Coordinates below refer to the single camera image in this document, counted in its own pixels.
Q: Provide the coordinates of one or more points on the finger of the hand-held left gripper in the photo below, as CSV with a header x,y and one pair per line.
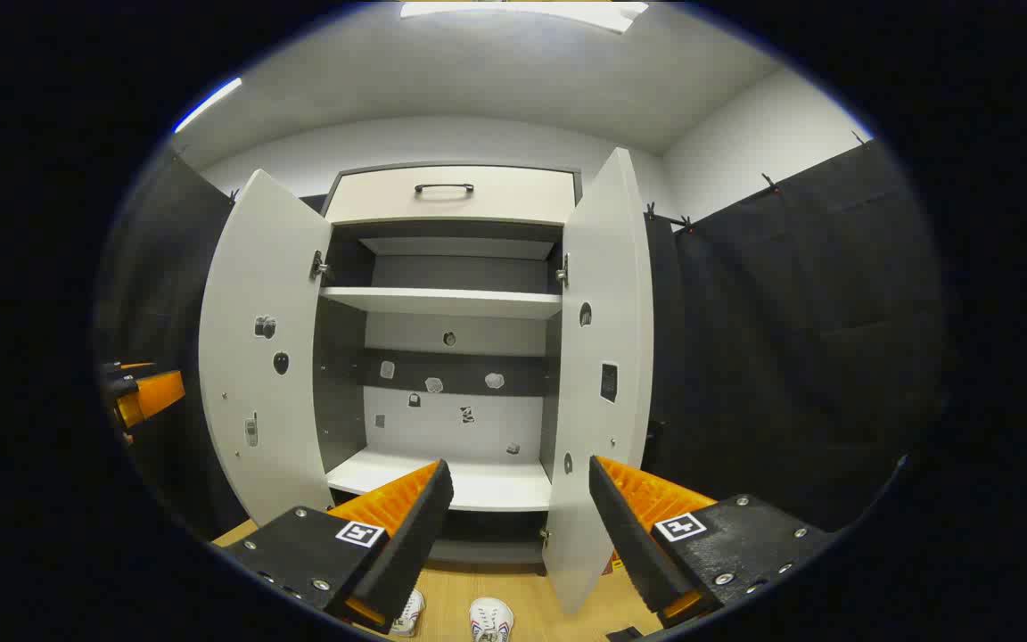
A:
x,y
126,369
152,397

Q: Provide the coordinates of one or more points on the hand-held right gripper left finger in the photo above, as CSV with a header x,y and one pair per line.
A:
x,y
406,535

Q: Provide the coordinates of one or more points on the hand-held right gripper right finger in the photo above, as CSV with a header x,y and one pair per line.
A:
x,y
634,544

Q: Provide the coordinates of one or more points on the white canvas shoe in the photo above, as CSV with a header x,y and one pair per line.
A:
x,y
490,620
410,615

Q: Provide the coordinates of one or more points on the white shoe cabinet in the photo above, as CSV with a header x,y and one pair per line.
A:
x,y
460,419

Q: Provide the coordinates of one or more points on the cabinet door with camera sticker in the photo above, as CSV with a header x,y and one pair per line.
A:
x,y
255,267

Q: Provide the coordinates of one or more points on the metal door hinge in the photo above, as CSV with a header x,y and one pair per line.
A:
x,y
319,267
562,270

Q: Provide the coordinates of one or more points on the white cabinet shelf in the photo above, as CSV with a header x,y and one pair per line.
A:
x,y
442,303

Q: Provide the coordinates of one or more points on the white cabinet drawer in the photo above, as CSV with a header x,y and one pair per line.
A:
x,y
513,201

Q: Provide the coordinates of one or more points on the ceiling light panel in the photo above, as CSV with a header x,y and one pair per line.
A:
x,y
209,103
522,12

